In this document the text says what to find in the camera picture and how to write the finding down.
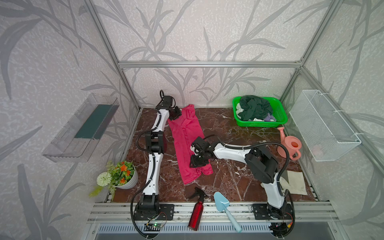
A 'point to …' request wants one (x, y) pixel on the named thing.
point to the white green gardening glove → (294, 182)
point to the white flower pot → (130, 184)
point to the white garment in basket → (239, 109)
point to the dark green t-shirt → (254, 107)
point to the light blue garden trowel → (223, 204)
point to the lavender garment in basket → (268, 117)
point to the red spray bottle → (198, 210)
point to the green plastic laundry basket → (278, 112)
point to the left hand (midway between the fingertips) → (182, 108)
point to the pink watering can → (293, 144)
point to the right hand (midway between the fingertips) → (191, 161)
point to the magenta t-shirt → (185, 129)
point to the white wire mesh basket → (328, 135)
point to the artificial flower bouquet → (116, 174)
